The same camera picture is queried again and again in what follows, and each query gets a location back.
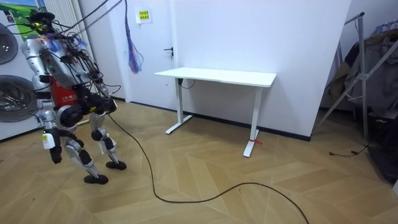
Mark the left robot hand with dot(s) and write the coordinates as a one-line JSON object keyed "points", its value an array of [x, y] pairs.
{"points": [[48, 141]]}

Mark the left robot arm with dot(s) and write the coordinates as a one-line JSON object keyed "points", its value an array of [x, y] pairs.
{"points": [[31, 56]]}

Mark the robot legs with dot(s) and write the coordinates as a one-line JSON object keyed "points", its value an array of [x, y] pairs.
{"points": [[78, 153]]}

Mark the robot body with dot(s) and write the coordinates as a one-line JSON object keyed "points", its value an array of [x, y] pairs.
{"points": [[63, 70]]}

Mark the white washing machine tower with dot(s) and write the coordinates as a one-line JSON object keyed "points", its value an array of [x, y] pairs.
{"points": [[16, 67]]}

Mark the white door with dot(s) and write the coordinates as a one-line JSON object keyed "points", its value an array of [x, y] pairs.
{"points": [[149, 65]]}

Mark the white curtain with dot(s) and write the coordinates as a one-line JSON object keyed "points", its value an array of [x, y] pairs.
{"points": [[66, 12]]}

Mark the yellow paper sign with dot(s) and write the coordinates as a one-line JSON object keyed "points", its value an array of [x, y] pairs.
{"points": [[143, 15]]}

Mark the white desk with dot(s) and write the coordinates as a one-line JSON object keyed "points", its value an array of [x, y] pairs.
{"points": [[217, 75]]}

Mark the red tape strip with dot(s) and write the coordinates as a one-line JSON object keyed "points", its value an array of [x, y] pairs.
{"points": [[255, 142]]}

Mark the grey metal drying rack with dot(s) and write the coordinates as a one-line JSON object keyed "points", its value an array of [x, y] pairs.
{"points": [[362, 65]]}

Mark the dark bag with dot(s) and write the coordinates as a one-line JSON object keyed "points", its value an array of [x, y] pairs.
{"points": [[386, 155]]}

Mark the hanging clothes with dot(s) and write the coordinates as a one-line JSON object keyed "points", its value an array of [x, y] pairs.
{"points": [[384, 82]]}

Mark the green wall poster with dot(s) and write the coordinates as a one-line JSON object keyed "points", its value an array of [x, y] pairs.
{"points": [[17, 11]]}

